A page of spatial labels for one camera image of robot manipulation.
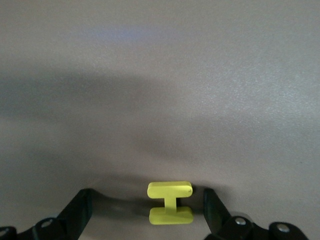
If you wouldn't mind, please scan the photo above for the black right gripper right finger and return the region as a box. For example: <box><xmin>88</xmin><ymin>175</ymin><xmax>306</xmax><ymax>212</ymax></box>
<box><xmin>203</xmin><ymin>188</ymin><xmax>307</xmax><ymax>240</ymax></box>

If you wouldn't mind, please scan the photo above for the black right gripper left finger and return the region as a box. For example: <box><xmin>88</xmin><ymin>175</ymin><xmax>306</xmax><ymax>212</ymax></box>
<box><xmin>0</xmin><ymin>189</ymin><xmax>93</xmax><ymax>240</ymax></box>

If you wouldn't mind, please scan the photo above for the yellow foam letter H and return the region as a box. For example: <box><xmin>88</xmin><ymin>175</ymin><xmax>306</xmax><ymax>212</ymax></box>
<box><xmin>146</xmin><ymin>181</ymin><xmax>195</xmax><ymax>225</ymax></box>

